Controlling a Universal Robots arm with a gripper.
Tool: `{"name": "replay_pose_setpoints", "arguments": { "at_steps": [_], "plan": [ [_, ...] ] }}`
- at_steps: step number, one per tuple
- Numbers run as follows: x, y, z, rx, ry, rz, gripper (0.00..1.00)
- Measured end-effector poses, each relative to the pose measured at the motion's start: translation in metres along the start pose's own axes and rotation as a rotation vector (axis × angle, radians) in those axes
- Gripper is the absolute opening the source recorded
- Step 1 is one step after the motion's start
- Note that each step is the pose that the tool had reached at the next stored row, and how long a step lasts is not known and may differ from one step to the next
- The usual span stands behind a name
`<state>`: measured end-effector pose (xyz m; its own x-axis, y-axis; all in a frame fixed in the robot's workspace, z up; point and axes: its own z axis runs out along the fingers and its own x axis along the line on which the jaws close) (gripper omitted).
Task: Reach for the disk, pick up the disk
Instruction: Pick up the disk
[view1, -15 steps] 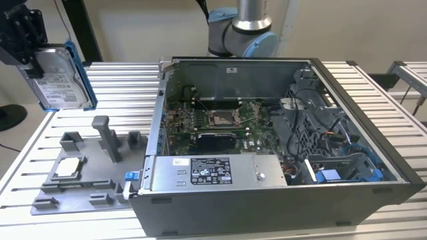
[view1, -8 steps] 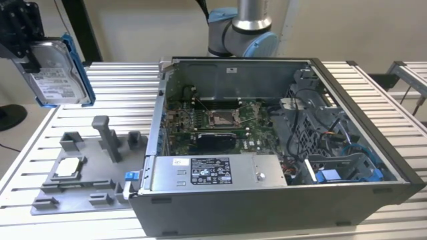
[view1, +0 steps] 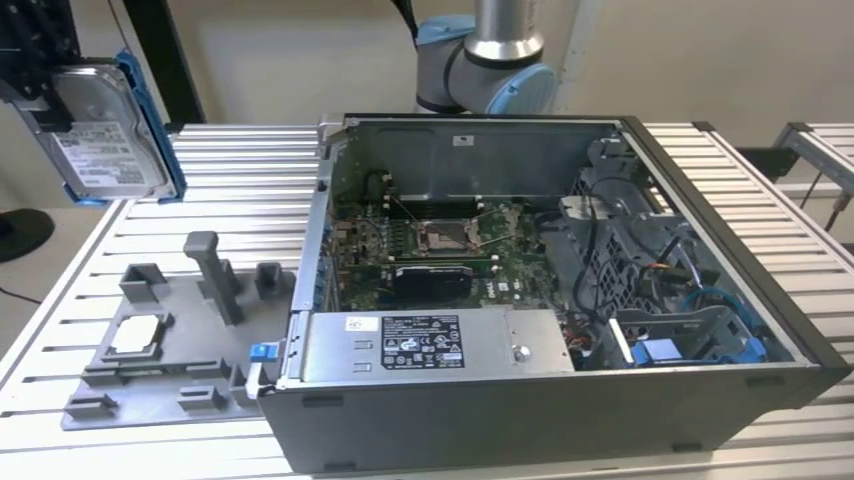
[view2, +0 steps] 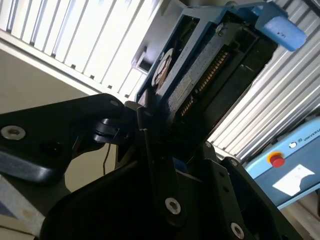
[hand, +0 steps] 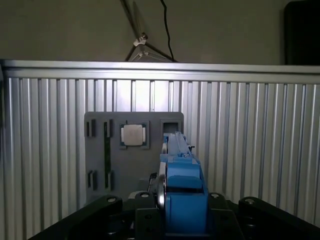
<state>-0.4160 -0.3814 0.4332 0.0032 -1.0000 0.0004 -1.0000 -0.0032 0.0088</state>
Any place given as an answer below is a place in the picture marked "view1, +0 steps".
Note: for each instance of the black graphics card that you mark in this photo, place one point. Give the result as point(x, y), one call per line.
point(430, 285)

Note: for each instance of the silver CPU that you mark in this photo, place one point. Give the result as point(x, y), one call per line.
point(137, 334)

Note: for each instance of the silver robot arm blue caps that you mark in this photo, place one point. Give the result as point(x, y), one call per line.
point(494, 40)

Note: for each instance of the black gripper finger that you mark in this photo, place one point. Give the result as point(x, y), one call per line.
point(54, 100)

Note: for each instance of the black RAM slot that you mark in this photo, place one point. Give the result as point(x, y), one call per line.
point(434, 200)
point(434, 206)

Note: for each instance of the metal slat side table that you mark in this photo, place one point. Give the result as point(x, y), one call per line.
point(824, 145)

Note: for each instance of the black PC case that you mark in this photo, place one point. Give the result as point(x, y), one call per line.
point(468, 425)

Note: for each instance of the green motherboard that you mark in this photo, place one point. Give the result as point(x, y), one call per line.
point(517, 285)

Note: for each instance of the black monitor stand base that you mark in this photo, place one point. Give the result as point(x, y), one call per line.
point(23, 235)

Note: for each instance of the black frame pillar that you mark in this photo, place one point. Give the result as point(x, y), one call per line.
point(161, 60)

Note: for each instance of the blue plastic case latch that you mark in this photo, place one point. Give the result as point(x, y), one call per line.
point(261, 352)

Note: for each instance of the silver power supply unit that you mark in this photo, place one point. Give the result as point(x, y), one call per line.
point(334, 350)

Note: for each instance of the grey metal disk bay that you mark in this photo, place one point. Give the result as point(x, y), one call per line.
point(717, 320)

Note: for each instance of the CPU socket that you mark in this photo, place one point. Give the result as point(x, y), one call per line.
point(444, 237)

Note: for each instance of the grey plastic parts rack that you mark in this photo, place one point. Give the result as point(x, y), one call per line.
point(181, 310)

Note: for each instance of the grey metal drive cage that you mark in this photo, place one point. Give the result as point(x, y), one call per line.
point(621, 250)

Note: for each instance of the hard disk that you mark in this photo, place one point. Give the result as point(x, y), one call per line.
point(101, 150)

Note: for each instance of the expansion slot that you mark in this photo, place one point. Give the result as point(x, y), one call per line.
point(441, 257)

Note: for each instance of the blue plastic bay bracket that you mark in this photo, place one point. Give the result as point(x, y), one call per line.
point(657, 351)

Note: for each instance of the black table bracket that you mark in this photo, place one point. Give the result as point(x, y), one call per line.
point(768, 162)

